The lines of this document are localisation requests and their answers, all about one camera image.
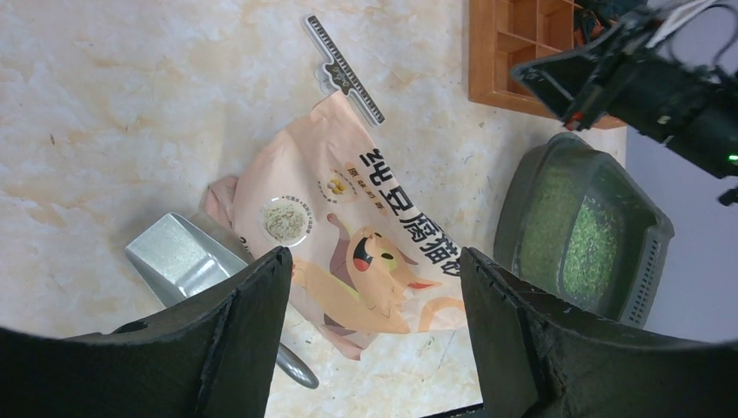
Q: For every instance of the piano-key bag clip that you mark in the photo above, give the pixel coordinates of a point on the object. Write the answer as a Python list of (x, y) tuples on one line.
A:
[(336, 75)]

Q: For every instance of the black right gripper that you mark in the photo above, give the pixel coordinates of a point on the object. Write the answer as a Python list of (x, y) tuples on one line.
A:
[(632, 73)]

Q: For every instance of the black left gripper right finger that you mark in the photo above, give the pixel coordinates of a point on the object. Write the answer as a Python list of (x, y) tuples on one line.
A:
[(539, 356)]

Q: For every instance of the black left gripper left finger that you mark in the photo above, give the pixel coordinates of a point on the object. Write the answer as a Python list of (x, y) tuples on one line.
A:
[(212, 355)]

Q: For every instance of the dark green litter box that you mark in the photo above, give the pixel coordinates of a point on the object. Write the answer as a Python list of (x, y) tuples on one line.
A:
[(576, 225)]

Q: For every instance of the grey metal scoop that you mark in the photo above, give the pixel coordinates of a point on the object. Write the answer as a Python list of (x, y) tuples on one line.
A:
[(179, 257)]

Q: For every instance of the orange compartment tray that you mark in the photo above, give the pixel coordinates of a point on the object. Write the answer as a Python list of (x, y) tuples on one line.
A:
[(503, 33)]

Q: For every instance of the dark cloth on tray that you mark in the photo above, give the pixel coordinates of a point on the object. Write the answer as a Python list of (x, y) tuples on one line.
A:
[(593, 18)]

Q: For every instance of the orange cat litter bag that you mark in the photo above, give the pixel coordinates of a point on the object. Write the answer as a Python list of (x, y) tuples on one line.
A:
[(366, 260)]

